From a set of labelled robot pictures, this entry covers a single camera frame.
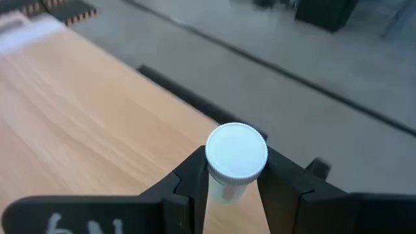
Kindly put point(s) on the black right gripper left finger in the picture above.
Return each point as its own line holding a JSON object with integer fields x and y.
{"x": 185, "y": 195}

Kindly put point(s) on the wooden shelf black frame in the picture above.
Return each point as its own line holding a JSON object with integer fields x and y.
{"x": 81, "y": 113}

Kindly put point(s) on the hazard-striped black floor mat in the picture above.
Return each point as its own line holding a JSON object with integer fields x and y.
{"x": 19, "y": 6}
{"x": 73, "y": 14}

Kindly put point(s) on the black box-shaped object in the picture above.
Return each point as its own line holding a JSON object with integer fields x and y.
{"x": 325, "y": 13}

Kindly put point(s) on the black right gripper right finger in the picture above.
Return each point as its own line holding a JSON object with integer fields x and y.
{"x": 282, "y": 195}

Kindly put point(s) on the small clear medicine bottle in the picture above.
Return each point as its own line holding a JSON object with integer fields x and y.
{"x": 235, "y": 152}

